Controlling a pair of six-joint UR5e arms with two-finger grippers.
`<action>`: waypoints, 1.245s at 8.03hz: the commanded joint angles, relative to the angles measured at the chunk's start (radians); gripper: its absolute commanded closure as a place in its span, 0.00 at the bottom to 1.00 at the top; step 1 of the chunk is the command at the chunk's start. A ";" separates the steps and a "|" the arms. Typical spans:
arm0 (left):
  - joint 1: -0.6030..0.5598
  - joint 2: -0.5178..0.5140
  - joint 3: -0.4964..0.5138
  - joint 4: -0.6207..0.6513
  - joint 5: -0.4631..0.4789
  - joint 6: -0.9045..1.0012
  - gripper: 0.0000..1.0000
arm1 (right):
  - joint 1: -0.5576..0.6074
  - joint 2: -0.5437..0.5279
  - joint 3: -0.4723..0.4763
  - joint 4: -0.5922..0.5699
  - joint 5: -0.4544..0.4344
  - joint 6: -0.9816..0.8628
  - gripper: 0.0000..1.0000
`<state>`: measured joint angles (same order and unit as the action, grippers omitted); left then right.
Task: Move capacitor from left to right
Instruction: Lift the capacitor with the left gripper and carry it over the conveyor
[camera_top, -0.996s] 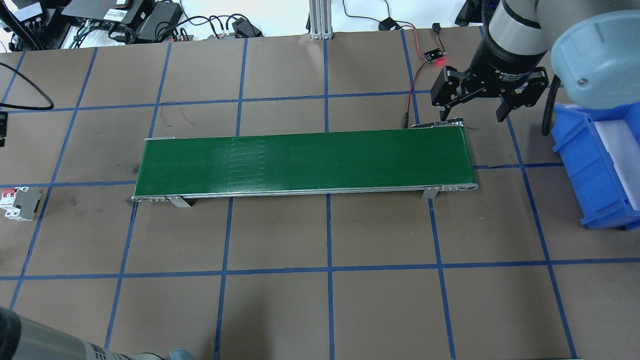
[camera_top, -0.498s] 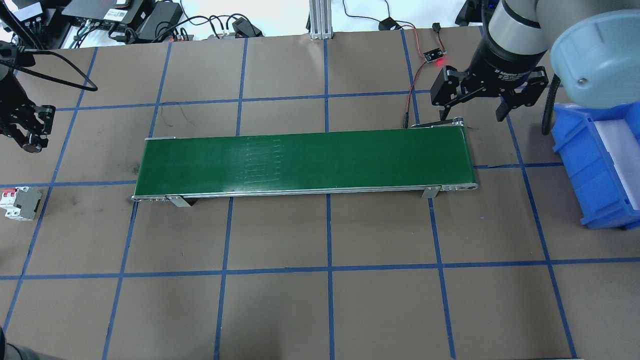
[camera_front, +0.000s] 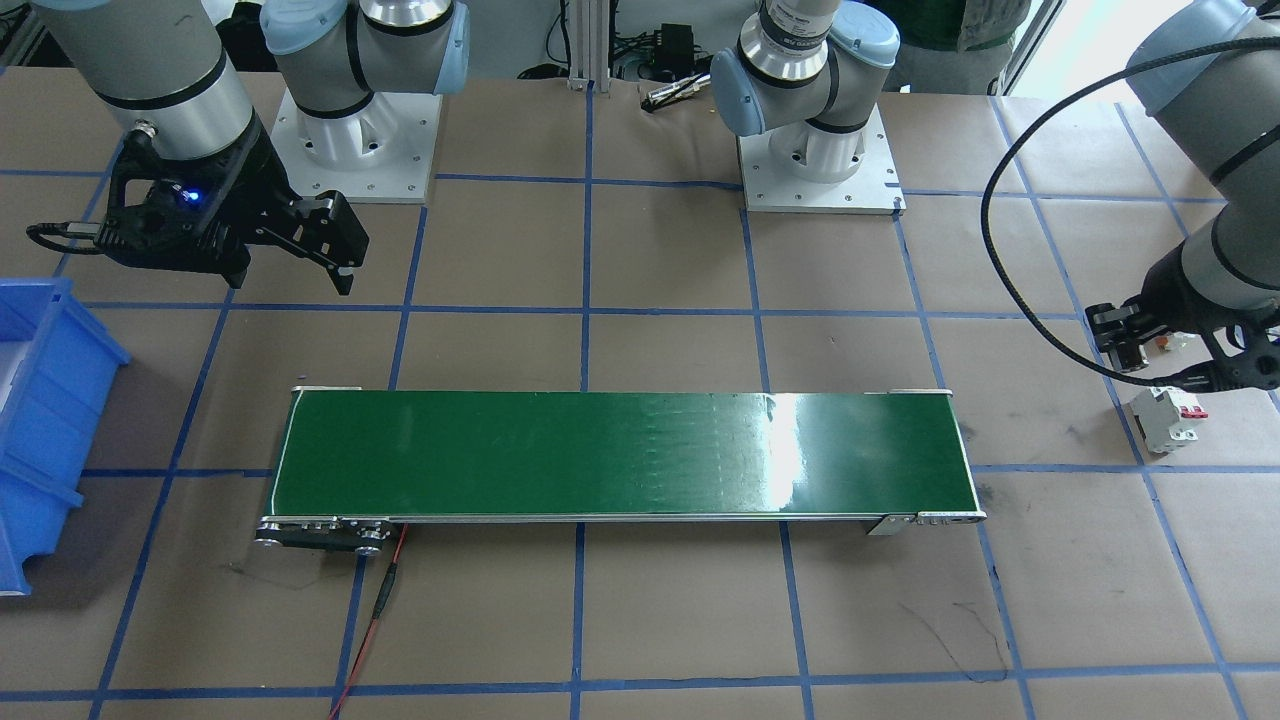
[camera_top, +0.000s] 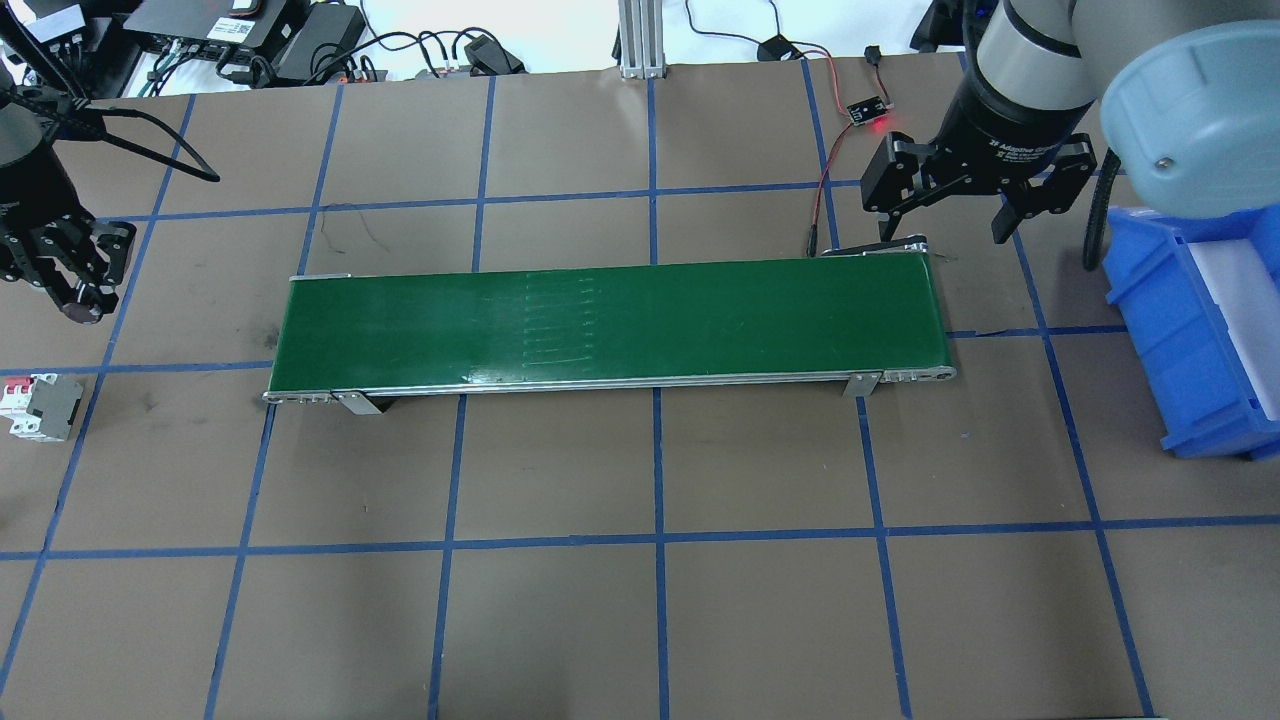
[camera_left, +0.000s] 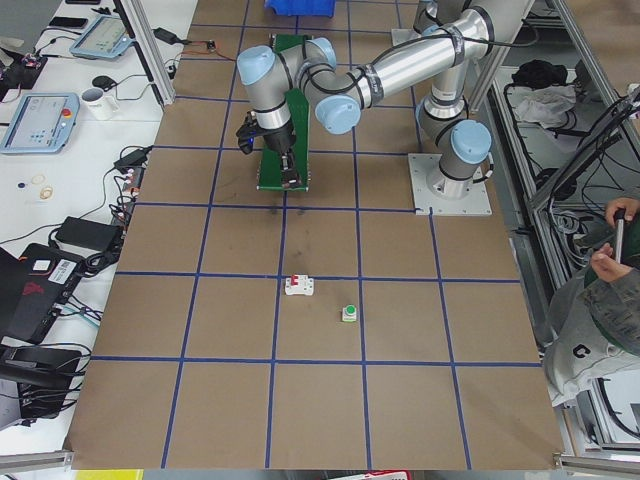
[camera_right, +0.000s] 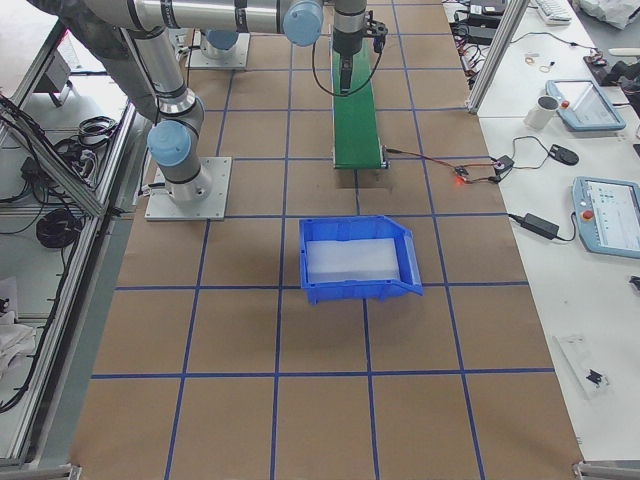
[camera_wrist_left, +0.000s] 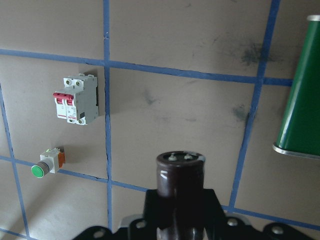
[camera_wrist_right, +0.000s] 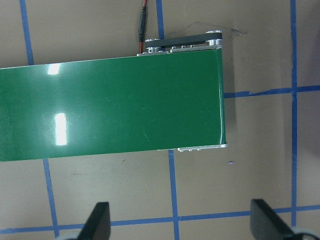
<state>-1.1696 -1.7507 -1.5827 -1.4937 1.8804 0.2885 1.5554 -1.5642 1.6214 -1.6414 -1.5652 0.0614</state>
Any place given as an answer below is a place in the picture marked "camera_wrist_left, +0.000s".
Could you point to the green push button switch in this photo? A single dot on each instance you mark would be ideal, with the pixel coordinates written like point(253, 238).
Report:
point(50, 162)

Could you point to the white circuit breaker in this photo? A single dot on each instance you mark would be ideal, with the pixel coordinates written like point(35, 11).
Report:
point(78, 102)

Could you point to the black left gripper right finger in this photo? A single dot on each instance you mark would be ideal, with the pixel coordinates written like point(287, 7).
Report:
point(221, 226)

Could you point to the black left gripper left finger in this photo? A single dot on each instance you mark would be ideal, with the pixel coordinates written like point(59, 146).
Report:
point(157, 215)

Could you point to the green conveyor belt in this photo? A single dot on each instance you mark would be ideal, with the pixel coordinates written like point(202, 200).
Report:
point(299, 133)

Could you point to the dark brown capacitor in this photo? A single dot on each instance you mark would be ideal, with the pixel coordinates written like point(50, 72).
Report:
point(180, 180)

